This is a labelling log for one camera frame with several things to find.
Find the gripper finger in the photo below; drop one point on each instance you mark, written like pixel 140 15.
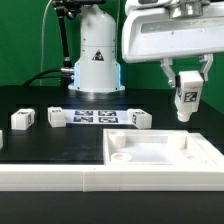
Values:
pixel 206 62
pixel 166 66

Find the AprilTag marker sheet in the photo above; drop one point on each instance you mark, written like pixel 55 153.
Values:
pixel 76 116

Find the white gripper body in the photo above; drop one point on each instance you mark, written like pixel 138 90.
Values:
pixel 151 34

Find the white square table top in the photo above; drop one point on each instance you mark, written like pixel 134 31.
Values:
pixel 153 147

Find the white obstacle fence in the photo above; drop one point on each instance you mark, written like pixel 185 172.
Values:
pixel 117 177

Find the white part at left edge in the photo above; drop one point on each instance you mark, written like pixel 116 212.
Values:
pixel 1 139

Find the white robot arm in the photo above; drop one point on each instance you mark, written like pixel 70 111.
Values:
pixel 96 70

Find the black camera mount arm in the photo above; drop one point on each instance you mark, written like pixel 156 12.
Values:
pixel 69 9

